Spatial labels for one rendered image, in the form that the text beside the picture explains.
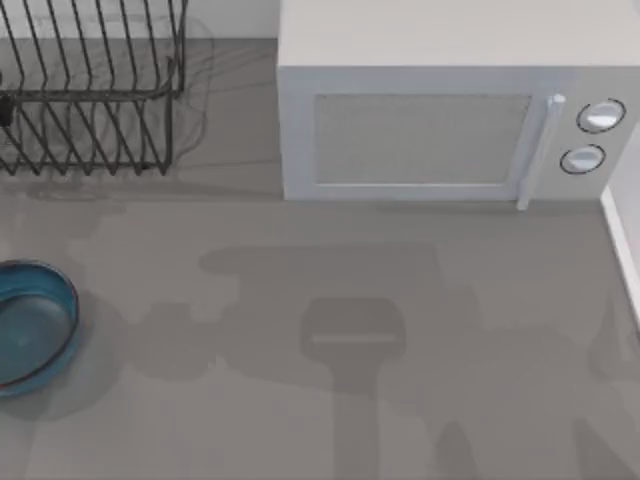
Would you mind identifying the small microwave knob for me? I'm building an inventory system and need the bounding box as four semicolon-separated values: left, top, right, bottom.
559;144;607;175

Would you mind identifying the microwave door handle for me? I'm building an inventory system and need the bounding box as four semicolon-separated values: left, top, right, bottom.
516;93;567;211

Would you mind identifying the pale microwave oven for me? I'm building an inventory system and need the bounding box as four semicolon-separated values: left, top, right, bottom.
276;0;640;211

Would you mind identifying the large microwave knob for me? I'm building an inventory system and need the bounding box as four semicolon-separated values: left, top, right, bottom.
576;98;627;134

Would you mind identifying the black wire dish rack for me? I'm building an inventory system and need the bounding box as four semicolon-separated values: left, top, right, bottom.
0;0;190;177

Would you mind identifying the blue bowl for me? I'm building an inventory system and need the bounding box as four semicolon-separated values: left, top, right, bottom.
0;258;81;399

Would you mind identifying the microwave oven door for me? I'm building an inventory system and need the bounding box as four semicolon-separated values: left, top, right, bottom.
279;67;551;202

